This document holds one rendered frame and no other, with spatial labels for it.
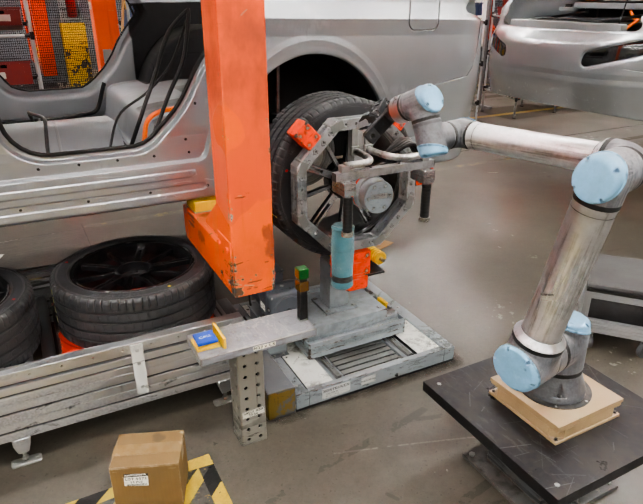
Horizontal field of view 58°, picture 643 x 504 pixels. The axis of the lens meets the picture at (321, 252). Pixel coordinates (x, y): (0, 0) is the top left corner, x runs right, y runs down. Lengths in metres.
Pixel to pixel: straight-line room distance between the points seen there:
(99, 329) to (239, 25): 1.23
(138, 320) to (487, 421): 1.31
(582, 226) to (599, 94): 3.02
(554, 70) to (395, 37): 2.06
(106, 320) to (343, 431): 1.00
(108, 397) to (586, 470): 1.62
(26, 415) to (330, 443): 1.08
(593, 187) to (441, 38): 1.63
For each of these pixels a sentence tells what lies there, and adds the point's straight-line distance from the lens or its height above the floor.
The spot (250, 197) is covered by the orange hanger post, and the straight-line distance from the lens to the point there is 2.05.
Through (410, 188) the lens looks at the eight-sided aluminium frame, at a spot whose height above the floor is 0.81.
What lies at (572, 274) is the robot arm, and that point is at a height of 0.88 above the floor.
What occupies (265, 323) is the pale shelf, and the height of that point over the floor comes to 0.45.
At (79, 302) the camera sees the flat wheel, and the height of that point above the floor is 0.49.
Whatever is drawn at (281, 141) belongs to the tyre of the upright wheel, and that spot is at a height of 1.03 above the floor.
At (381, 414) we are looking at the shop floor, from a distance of 2.45.
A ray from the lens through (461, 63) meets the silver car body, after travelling 3.09.
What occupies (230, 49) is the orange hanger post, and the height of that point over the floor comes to 1.39.
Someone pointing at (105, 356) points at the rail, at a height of 0.36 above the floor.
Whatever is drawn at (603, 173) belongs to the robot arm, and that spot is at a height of 1.17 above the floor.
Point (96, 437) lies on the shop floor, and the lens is 2.49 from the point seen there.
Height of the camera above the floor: 1.55
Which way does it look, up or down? 24 degrees down
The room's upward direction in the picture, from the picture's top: straight up
